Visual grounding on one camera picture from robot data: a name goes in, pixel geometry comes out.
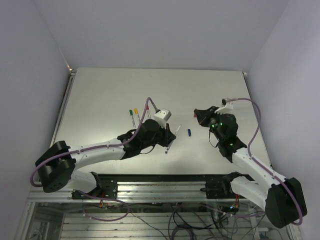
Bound purple pen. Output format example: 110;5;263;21
166;124;182;153

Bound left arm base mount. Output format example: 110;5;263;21
68;171;118;200

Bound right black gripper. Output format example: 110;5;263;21
195;105;224;143

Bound red pen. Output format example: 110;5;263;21
146;106;152;119

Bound aluminium frame rail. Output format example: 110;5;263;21
27;181;271;202

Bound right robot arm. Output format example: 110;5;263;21
193;106;308;228

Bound yellow pen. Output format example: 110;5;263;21
136;114;141;123

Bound loose cables under table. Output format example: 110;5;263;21
79;198;276;240

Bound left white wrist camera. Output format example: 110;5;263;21
153;108;172;128

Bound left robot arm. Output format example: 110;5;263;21
31;119;176;199

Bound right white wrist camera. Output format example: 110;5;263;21
214;98;234;115

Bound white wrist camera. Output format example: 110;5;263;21
214;98;234;115
153;108;172;128

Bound green pen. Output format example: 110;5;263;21
130;115;137;129

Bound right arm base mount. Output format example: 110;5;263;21
200;171;243;199

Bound yellow pen cap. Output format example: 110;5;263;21
134;108;139;116

